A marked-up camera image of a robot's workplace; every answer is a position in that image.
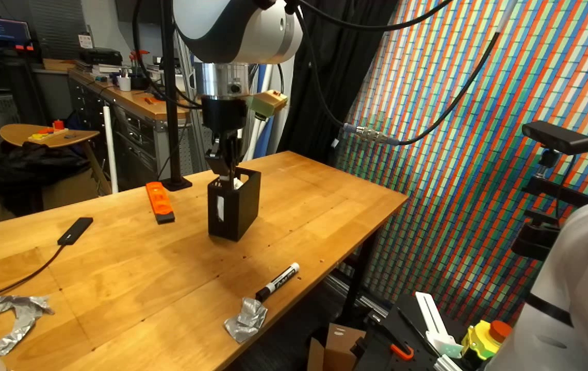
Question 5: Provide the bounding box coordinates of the small crumpled foil piece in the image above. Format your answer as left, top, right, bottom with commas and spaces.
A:
223, 297, 271, 346

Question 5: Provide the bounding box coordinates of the yellow red emergency stop button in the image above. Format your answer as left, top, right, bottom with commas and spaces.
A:
461, 318, 513, 364

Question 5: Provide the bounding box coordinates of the flat black device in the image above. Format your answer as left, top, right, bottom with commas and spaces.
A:
55, 214, 95, 248

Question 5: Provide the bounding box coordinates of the wooden top workbench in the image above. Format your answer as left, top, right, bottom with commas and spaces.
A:
67, 68, 213, 189

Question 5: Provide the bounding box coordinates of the black and white marker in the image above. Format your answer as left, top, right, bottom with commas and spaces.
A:
253, 261, 304, 304

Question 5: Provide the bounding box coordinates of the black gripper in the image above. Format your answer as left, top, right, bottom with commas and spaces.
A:
200, 97, 251, 185

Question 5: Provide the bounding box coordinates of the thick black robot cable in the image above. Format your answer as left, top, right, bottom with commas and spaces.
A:
284, 0, 503, 149

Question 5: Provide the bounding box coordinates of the cardboard box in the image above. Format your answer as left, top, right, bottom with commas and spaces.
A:
306, 322, 369, 371

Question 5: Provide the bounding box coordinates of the thin black device cable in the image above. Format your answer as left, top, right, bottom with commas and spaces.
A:
0, 244, 66, 312

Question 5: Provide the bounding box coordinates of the large crumpled foil piece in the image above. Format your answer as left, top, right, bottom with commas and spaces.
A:
0, 293, 53, 356

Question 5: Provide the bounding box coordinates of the round wooden stool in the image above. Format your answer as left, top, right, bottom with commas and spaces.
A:
0, 122, 101, 150

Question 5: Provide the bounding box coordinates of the white plastic bracket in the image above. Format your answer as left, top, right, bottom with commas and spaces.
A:
412, 290, 466, 360

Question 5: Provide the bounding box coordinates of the black hanging curtain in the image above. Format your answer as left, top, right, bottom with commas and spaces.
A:
279, 0, 401, 166

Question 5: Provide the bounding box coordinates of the black perforated box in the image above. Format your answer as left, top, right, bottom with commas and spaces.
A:
207, 167, 263, 244

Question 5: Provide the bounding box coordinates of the orange green wrist camera mount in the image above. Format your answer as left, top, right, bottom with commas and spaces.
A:
248, 88, 288, 120

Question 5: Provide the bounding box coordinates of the black clamp orange handle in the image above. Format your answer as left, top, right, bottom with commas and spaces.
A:
386, 341, 419, 365

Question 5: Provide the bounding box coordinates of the orange power strip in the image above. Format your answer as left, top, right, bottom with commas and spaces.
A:
145, 180, 178, 228

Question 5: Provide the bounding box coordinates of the black pole stand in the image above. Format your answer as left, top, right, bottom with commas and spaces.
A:
158, 0, 194, 194

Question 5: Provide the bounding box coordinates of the black bar camera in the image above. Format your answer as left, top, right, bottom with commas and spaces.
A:
520, 120, 588, 157

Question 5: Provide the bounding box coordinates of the black camera stand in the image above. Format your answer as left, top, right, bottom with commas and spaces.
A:
510, 150, 588, 263

